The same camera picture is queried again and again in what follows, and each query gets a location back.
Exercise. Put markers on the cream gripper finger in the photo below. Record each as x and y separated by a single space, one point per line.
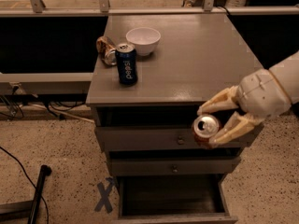
223 100
235 127

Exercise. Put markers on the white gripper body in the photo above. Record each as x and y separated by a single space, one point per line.
263 93

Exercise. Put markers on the red coke can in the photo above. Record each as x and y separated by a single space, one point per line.
204 128

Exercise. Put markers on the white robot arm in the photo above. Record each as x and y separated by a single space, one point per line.
287 74

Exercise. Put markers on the grey middle drawer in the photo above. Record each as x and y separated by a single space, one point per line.
173 162

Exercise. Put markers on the grey drawer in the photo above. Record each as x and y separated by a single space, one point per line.
146 128
173 199
173 162

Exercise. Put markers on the grey drawer cabinet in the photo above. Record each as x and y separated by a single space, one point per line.
198 56

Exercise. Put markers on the grey bottom drawer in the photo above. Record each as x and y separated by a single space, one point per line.
173 199

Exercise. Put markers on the grey top drawer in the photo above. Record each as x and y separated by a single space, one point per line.
146 128

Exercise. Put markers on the blue pepsi can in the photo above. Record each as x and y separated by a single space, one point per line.
126 63

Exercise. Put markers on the brown can lying down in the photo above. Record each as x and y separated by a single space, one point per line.
106 50

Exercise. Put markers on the white bowl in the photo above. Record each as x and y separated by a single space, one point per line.
145 40

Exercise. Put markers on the blue tape X mark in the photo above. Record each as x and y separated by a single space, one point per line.
104 201

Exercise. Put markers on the black metal leg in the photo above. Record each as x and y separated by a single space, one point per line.
26 209

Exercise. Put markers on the metal railing frame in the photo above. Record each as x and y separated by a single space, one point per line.
48 46

